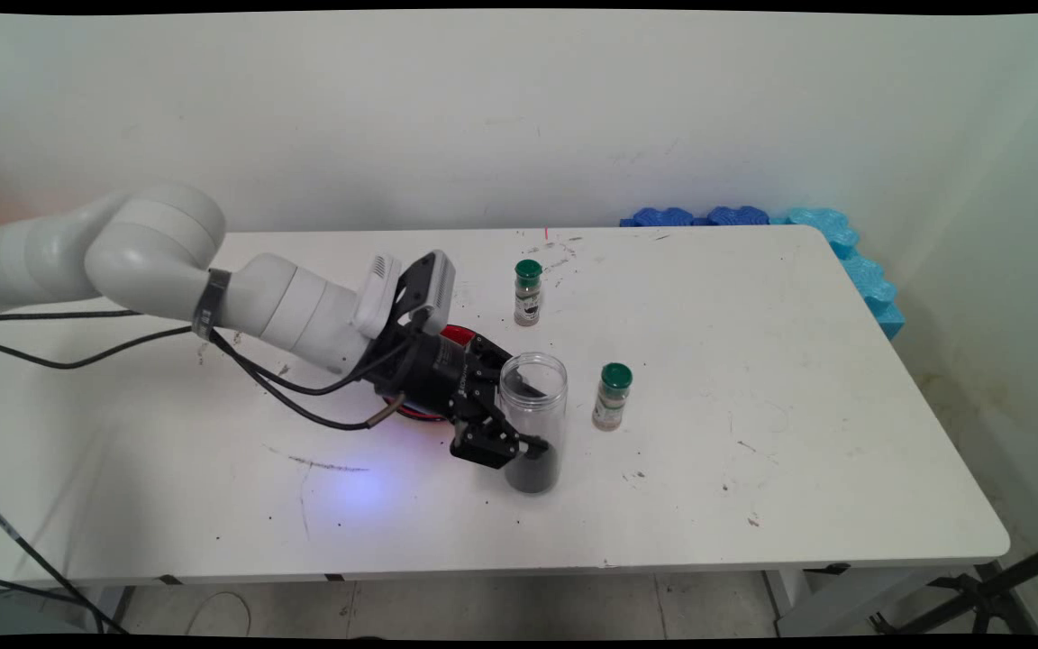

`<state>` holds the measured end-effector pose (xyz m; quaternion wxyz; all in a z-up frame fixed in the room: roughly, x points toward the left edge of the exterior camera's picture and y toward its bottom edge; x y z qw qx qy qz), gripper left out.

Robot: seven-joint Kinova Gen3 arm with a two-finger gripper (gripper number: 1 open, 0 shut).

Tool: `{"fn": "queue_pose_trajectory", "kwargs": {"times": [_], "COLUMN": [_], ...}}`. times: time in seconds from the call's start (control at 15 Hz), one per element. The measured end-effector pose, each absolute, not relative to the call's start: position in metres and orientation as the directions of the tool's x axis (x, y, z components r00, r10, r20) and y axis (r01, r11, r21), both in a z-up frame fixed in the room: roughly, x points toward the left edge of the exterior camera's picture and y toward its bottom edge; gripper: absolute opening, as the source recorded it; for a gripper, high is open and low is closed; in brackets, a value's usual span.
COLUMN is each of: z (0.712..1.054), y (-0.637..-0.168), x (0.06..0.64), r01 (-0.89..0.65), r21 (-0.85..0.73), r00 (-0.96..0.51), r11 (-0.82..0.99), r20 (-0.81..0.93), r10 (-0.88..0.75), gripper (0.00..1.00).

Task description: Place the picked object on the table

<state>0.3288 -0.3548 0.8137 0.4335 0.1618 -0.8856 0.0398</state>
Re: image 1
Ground thin cable loop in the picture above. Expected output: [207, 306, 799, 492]
[186, 590, 252, 636]

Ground cyan foam piece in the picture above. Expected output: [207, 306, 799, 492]
[771, 207, 906, 341]

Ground clear plastic jar black seeds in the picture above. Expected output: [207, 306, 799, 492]
[497, 352, 569, 495]

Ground white table leg frame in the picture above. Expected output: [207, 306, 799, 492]
[767, 566, 979, 636]

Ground green cap spice bottle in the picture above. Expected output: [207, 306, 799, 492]
[514, 260, 544, 327]
[592, 362, 634, 432]

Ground black tripod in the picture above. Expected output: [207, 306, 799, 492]
[870, 534, 1038, 636]

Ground red bowl black rim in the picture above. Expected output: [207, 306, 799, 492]
[390, 324, 477, 425]

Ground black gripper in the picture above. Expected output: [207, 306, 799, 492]
[373, 326, 553, 471]

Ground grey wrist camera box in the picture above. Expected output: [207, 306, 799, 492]
[397, 251, 457, 336]

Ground black strap on arm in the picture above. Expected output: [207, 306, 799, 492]
[192, 268, 232, 341]

